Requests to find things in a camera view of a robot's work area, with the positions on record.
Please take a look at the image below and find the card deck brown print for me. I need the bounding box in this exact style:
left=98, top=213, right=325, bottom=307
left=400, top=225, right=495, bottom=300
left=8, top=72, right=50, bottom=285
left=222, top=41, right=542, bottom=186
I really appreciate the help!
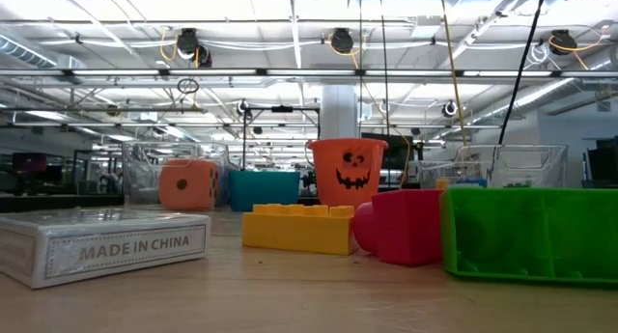
left=0, top=209, right=212, bottom=291

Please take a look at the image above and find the red toy block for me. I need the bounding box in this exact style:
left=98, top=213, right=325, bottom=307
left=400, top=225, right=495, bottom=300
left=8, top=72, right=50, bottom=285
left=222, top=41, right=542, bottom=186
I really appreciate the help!
left=351, top=188, right=444, bottom=267

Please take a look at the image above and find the black monitor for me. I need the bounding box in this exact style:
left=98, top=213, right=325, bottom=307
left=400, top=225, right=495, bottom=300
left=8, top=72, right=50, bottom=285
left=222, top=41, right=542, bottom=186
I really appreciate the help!
left=360, top=132, right=415, bottom=171

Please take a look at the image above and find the teal plastic bin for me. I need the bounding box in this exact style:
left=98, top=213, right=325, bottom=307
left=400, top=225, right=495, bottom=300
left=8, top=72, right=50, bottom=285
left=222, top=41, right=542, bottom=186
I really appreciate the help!
left=226, top=171, right=301, bottom=213

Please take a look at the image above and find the dark monitor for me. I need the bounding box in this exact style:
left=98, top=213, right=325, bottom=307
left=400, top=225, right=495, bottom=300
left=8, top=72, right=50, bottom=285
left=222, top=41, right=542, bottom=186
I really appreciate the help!
left=586, top=138, right=618, bottom=188
left=12, top=152, right=48, bottom=175

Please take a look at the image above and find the green plastic bin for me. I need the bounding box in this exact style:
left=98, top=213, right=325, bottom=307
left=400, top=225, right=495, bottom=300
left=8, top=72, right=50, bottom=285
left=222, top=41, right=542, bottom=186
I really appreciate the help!
left=438, top=186, right=618, bottom=284

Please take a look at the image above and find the black gantry stand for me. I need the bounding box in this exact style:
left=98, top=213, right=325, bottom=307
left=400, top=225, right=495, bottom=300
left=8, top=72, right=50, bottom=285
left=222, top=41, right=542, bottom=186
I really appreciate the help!
left=240, top=104, right=323, bottom=173

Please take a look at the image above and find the white building column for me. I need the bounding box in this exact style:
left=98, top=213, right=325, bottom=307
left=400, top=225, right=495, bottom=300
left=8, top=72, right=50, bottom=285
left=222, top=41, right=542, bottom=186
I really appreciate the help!
left=321, top=84, right=359, bottom=141

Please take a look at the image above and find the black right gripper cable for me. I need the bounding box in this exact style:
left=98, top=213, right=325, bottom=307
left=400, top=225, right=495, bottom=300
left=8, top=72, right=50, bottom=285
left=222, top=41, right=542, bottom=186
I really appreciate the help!
left=488, top=0, right=550, bottom=180

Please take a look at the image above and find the orange pumpkin bucket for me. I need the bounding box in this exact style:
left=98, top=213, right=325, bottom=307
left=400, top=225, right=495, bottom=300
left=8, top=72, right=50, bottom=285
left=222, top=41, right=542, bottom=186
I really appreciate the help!
left=307, top=138, right=389, bottom=208

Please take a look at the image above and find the black hanging cable ring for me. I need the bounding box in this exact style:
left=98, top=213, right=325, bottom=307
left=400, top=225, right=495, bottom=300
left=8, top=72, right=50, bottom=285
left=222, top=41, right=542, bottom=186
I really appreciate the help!
left=177, top=77, right=200, bottom=96

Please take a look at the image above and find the yellow eight-stud brick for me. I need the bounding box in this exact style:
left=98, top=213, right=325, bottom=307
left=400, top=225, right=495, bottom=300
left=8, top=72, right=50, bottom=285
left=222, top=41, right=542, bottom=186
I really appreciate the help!
left=240, top=203, right=357, bottom=256

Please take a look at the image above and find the clear plastic bin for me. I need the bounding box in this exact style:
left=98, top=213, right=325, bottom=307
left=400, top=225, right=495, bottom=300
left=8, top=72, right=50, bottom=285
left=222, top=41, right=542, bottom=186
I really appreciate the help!
left=417, top=144, right=569, bottom=190
left=121, top=140, right=231, bottom=209

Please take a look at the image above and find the orange foam die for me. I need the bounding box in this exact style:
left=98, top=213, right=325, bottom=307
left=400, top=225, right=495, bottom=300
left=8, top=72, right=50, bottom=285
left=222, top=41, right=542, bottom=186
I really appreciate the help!
left=157, top=158, right=221, bottom=212

